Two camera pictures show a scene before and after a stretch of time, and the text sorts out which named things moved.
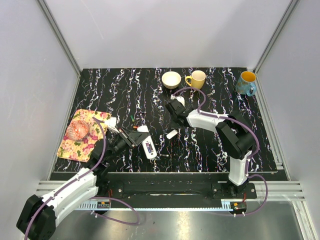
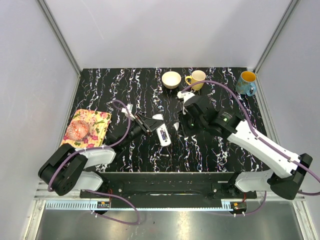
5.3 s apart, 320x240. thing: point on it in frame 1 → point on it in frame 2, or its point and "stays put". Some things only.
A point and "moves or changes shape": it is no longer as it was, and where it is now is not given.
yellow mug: [198, 79] stays put
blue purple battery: [149, 147] → [164, 135]
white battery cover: [171, 134] moves or changes shape
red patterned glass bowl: [77, 130] stays put
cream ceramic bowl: [171, 80] stays put
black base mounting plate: [222, 190] stays put
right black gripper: [175, 110] → [184, 122]
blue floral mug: [245, 85] stays put
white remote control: [148, 144] → [163, 133]
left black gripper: [131, 138] → [142, 124]
